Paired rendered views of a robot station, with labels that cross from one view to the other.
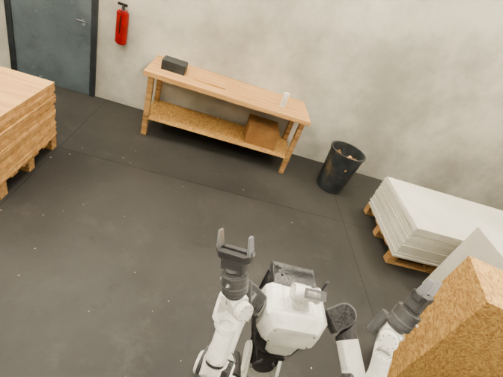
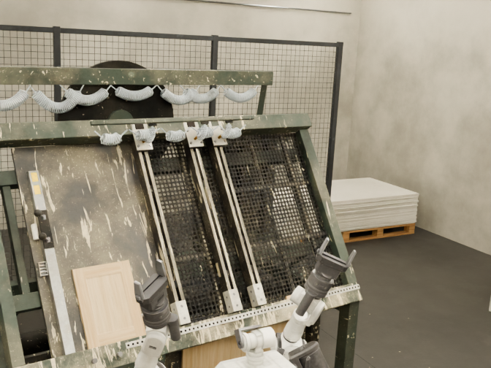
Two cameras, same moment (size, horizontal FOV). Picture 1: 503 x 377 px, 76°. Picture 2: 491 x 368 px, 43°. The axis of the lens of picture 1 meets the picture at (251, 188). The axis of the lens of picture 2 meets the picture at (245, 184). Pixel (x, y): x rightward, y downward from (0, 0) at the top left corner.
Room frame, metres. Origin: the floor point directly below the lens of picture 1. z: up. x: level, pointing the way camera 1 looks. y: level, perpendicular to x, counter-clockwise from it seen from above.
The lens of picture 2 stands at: (2.67, -0.97, 2.41)
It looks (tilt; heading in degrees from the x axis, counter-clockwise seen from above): 13 degrees down; 163
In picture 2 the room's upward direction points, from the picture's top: 3 degrees clockwise
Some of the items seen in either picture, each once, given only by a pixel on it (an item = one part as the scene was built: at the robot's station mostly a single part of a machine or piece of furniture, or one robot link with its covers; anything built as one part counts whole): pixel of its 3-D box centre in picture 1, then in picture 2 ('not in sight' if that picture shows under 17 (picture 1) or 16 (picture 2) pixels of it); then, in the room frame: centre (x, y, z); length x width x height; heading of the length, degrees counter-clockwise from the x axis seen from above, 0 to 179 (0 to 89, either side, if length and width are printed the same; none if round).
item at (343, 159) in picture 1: (338, 169); not in sight; (4.39, -1.08, 0.33); 0.52 x 0.52 x 0.65
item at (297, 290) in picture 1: (303, 295); (257, 342); (0.87, -0.34, 1.44); 0.10 x 0.07 x 0.09; 102
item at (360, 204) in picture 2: not in sight; (319, 211); (-4.62, 2.32, 0.28); 2.46 x 1.04 x 0.55; 102
